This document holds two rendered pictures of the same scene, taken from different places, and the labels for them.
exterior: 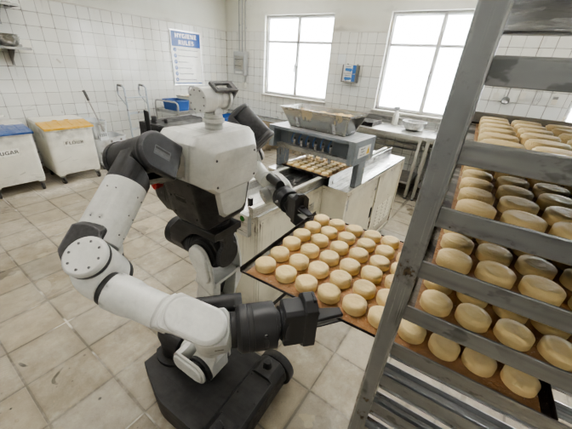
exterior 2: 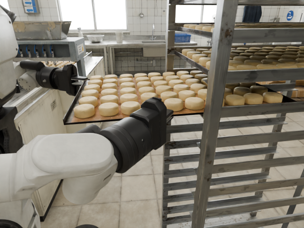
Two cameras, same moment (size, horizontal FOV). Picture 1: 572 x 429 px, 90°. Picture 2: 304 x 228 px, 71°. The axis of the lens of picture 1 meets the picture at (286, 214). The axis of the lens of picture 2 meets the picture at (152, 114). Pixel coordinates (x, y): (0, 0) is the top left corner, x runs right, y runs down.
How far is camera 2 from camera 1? 0.32 m
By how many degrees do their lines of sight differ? 35
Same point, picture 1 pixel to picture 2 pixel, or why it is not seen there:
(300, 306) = (150, 110)
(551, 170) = not seen: outside the picture
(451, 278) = (245, 34)
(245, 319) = (120, 133)
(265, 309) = (129, 121)
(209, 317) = (90, 141)
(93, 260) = not seen: outside the picture
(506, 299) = (273, 35)
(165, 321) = (42, 166)
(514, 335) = (270, 67)
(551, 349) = (285, 66)
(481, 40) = not seen: outside the picture
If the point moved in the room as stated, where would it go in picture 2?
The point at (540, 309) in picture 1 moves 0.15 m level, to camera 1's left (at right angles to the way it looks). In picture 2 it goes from (288, 33) to (254, 37)
